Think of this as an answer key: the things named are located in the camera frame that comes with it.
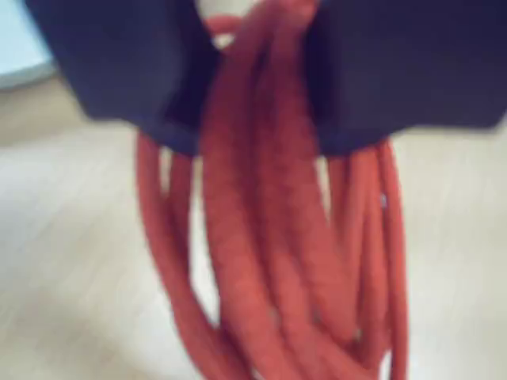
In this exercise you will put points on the light blue tray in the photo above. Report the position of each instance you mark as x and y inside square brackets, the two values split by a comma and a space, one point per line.
[20, 39]

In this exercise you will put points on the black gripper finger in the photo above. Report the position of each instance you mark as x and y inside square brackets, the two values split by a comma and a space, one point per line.
[119, 67]
[404, 71]

